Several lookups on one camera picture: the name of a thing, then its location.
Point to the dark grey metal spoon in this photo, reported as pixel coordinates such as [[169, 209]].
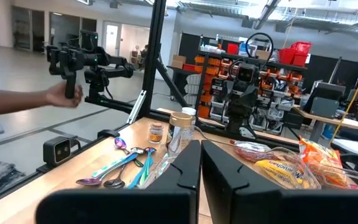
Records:
[[114, 183]]

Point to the red box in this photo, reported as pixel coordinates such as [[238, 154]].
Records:
[[232, 48]]

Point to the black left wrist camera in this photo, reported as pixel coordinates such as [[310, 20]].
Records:
[[245, 74]]

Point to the black table-level camera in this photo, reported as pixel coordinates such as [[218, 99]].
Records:
[[56, 150]]

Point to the small clear plastic bin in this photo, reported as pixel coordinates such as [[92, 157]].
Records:
[[154, 171]]

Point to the black aluminium frame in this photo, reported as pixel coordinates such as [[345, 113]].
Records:
[[152, 62]]

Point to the orange instant noodle packet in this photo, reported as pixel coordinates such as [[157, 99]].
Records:
[[322, 161]]

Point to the grey monitor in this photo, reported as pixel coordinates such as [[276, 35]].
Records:
[[325, 93]]

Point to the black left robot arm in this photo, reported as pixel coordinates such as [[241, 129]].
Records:
[[241, 119]]

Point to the red plastic crate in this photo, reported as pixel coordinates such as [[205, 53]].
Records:
[[299, 60], [301, 47], [286, 56]]

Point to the black storage shelf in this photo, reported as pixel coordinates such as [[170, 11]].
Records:
[[210, 71]]

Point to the silver-red noodle packet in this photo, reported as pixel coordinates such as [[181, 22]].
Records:
[[253, 152]]

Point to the yellow instant noodle packet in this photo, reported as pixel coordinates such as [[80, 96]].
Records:
[[278, 174]]

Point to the person's forearm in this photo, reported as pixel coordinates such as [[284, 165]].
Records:
[[11, 101]]

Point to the silver metal bracket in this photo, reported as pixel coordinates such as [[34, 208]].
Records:
[[137, 107]]

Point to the small cork-lid jar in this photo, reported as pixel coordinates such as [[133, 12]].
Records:
[[155, 133]]

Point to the person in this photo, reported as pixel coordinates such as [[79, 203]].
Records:
[[144, 53]]

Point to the person's hand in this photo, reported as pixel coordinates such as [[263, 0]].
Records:
[[62, 95]]

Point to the white-lid spice jar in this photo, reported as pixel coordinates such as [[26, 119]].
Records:
[[189, 111]]

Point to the large clear plastic bin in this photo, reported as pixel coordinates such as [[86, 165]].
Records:
[[353, 179]]

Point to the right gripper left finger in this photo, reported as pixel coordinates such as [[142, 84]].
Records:
[[120, 205]]

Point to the cardboard box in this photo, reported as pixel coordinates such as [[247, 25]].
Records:
[[178, 61]]

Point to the wooden desk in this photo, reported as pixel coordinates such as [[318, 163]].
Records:
[[337, 119]]

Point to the large tan-lid spice jar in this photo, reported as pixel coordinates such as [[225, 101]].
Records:
[[179, 133]]

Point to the black chair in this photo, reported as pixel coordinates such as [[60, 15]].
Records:
[[354, 161]]

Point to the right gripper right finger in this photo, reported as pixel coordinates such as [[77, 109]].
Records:
[[259, 205]]

